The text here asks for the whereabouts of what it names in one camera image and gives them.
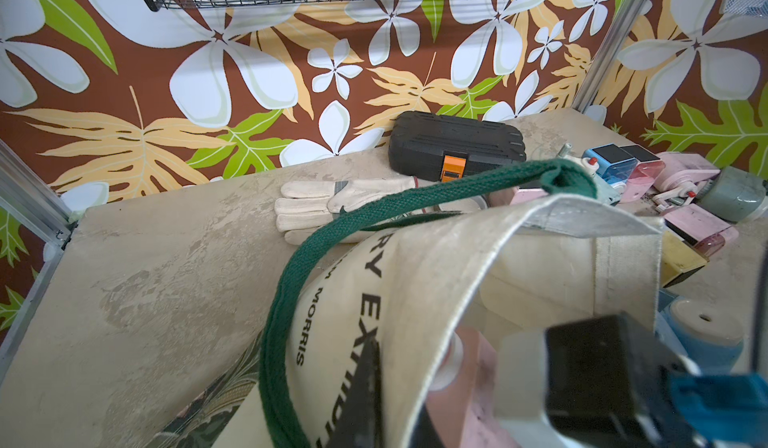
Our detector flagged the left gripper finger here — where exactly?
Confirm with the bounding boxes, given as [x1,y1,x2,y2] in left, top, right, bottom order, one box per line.
[327,339,384,448]

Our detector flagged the cream tote bag green handles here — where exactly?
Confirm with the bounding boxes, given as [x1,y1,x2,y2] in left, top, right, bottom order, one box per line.
[143,158,664,448]

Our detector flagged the cream work glove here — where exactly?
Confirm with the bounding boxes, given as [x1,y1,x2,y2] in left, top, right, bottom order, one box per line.
[274,176,433,246]

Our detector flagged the black hard case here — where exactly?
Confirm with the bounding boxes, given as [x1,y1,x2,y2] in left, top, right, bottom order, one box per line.
[388,111,527,182]

